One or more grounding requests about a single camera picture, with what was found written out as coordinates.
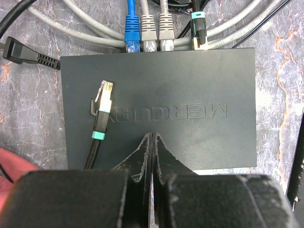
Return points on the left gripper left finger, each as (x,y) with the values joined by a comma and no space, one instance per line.
(116,198)

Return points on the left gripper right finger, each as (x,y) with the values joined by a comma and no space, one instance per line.
(184,199)

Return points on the black network switch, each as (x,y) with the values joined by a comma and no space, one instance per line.
(202,103)

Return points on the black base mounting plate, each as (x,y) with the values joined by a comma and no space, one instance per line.
(296,173)

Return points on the red cloth garment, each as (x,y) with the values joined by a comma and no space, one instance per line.
(14,167)

